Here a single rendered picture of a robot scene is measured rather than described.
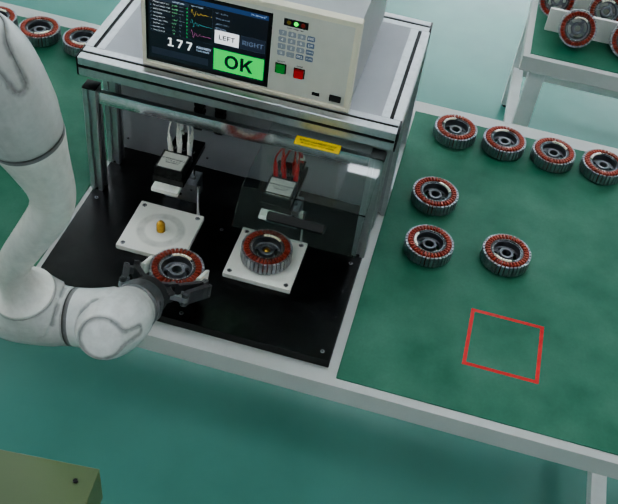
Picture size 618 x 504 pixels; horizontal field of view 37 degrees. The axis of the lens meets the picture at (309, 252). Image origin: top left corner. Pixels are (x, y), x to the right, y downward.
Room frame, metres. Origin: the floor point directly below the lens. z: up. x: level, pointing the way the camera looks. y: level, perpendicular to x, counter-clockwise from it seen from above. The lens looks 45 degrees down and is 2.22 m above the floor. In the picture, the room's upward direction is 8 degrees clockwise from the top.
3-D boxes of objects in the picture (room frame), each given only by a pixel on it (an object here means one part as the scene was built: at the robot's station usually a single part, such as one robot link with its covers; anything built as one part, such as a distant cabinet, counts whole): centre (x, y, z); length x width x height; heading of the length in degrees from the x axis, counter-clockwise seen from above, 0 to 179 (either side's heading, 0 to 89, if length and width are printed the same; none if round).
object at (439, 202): (1.68, -0.28, 0.77); 0.11 x 0.11 x 0.04
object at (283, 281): (1.38, 0.09, 0.78); 0.15 x 0.15 x 0.01; 81
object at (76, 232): (1.41, 0.21, 0.76); 0.64 x 0.47 x 0.02; 81
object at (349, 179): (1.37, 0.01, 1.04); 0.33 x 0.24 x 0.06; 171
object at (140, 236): (1.41, 0.33, 0.78); 0.15 x 0.15 x 0.01; 81
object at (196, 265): (1.25, 0.26, 0.84); 0.11 x 0.11 x 0.04
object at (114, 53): (1.71, 0.16, 1.09); 0.68 x 0.44 x 0.05; 81
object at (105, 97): (1.49, 0.20, 1.03); 0.62 x 0.01 x 0.03; 81
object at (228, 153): (1.65, 0.17, 0.92); 0.66 x 0.01 x 0.30; 81
